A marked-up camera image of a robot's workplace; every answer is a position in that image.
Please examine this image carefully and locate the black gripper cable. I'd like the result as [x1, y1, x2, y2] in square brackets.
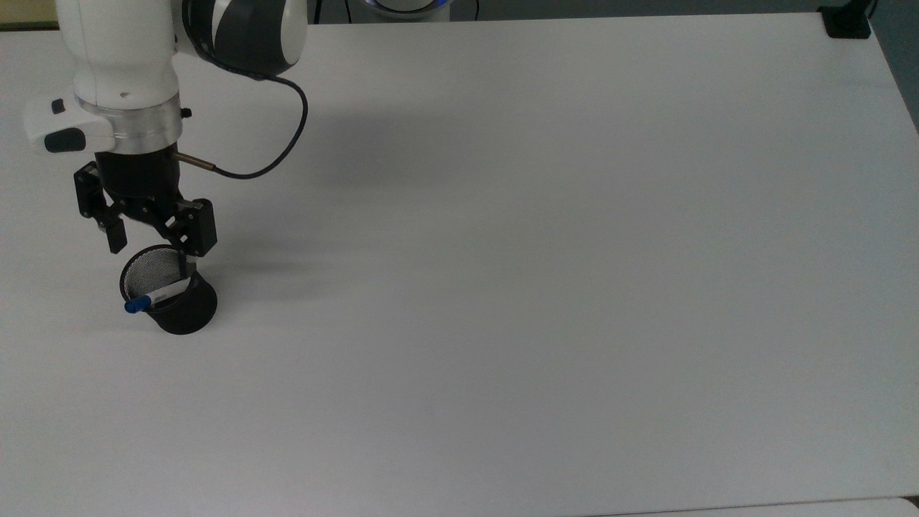
[172, 72, 310, 180]

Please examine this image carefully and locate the robot base with blue ring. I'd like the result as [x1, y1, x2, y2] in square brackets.
[363, 0, 453, 21]

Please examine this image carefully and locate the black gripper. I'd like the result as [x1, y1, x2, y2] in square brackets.
[73, 144, 218, 259]

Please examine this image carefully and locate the blue white marker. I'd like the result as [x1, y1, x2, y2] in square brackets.
[124, 276, 193, 315]

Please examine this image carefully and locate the black mesh pen cup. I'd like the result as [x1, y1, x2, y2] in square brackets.
[119, 245, 218, 335]

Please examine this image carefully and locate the black table clamp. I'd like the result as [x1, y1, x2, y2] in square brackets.
[818, 0, 874, 39]

